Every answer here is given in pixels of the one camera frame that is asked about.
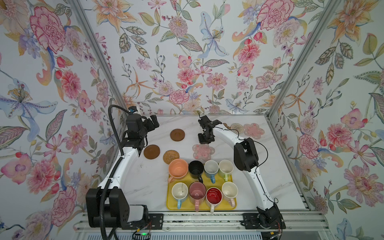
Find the pink flower coaster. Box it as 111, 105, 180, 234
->
192, 144, 215, 162
244, 123, 265, 140

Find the dark brown round coaster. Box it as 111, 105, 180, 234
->
170, 129, 185, 142

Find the patterned round white coaster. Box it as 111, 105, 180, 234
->
230, 123, 244, 134

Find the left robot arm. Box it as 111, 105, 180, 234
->
86, 114, 160, 231

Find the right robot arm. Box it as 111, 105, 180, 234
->
198, 116, 286, 231

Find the brown wooden round coaster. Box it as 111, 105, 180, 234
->
144, 145, 161, 160

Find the woven rattan round coaster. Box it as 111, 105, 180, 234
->
163, 150, 180, 165

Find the black mug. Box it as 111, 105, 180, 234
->
188, 161, 204, 183

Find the orange mug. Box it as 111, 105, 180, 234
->
168, 159, 189, 184

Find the dusty pink mug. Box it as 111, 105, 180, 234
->
189, 182, 207, 212

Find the red interior white mug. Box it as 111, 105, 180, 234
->
206, 187, 223, 214

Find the yellow tray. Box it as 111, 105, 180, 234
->
166, 174, 237, 212

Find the white mug blue handle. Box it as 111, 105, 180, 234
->
204, 160, 219, 184

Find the white mug green handle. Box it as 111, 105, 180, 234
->
218, 160, 234, 182

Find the cream mug pink handle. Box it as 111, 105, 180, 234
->
222, 182, 239, 208

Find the cream mug blue handle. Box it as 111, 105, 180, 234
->
171, 183, 189, 210

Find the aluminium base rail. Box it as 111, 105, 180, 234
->
73, 209, 334, 240

